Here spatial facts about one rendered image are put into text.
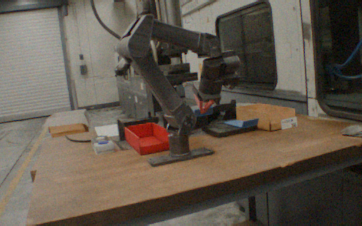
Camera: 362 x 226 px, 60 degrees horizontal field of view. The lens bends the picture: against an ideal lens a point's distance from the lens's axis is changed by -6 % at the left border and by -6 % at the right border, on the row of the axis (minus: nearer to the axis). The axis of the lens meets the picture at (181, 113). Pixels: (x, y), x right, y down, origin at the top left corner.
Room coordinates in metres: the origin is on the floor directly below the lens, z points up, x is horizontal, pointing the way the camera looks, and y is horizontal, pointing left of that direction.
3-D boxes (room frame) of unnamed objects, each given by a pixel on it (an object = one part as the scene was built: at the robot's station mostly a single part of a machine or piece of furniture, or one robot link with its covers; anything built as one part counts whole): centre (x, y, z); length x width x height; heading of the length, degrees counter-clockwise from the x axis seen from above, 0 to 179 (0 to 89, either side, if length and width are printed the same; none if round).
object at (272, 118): (1.33, -0.34, 0.93); 0.25 x 0.13 x 0.08; 19
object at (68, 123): (4.60, 1.58, 0.40); 0.67 x 0.60 x 0.50; 11
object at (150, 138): (1.20, 0.13, 0.93); 0.25 x 0.12 x 0.06; 19
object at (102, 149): (1.18, 0.29, 0.90); 0.07 x 0.07 x 0.06; 19
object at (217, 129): (1.30, -0.18, 0.91); 0.17 x 0.16 x 0.02; 109
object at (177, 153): (1.00, 0.02, 0.94); 0.20 x 0.07 x 0.08; 109
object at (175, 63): (1.49, 0.04, 1.22); 0.26 x 0.18 x 0.30; 19
